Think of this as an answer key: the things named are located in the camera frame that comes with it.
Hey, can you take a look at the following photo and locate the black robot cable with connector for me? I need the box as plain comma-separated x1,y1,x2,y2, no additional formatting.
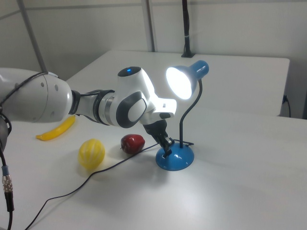
0,143,15,230

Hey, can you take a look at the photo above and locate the grey metal frame post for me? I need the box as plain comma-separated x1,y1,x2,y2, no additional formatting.
18,0,48,73
145,0,157,52

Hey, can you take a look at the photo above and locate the yellow striped melon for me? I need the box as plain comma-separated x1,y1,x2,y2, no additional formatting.
78,138,106,170

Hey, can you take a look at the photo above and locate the red apple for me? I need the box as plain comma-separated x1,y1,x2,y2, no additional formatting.
120,134,146,154

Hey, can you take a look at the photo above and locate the black lamp power cable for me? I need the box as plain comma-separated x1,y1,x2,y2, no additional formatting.
24,138,194,230

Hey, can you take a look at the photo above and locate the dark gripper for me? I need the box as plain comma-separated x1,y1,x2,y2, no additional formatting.
142,119,175,155

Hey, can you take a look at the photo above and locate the yellow banana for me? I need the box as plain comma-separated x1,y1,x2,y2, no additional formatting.
35,115,77,141

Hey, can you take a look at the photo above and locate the blue desk lamp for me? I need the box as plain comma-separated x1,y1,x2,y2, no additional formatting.
155,59,211,171

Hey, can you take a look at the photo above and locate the black wall socket cable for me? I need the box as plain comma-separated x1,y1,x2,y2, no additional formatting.
283,94,292,118

